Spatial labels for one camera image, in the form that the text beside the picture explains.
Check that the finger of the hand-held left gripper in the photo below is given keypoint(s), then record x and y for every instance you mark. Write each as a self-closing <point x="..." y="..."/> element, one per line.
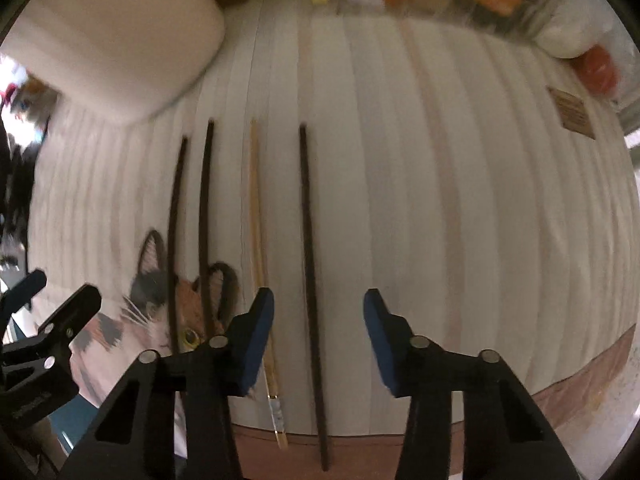
<point x="25" y="292"/>
<point x="75" y="312"/>

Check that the cream cylindrical utensil holder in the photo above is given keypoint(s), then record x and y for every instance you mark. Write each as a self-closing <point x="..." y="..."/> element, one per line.
<point x="115" y="35"/>

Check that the brown square mat tag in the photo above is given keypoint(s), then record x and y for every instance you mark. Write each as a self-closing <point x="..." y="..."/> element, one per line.
<point x="572" y="111"/>

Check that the dark brown chopstick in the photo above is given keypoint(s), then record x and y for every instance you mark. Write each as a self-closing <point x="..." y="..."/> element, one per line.
<point x="173" y="260"/>
<point x="204" y="220"/>
<point x="310" y="280"/>

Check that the plastic bag with red contents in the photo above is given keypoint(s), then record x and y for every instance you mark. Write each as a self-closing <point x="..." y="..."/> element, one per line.
<point x="580" y="25"/>

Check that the blue kitchen cabinet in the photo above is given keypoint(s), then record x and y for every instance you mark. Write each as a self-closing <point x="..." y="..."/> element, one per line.
<point x="70" y="420"/>

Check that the striped cat printed mat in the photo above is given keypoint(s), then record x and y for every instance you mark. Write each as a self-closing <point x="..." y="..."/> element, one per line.
<point x="425" y="210"/>

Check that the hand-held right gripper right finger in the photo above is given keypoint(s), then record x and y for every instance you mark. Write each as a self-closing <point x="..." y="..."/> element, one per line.
<point x="382" y="342"/>

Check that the light chopstick with patterned end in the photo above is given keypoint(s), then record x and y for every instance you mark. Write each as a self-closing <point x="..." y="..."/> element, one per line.
<point x="256" y="210"/>

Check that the black glass gas stove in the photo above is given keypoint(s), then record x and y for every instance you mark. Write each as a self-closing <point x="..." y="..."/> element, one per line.
<point x="12" y="180"/>

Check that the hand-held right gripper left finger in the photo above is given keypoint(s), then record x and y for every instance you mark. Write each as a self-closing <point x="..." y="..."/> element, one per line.
<point x="257" y="342"/>

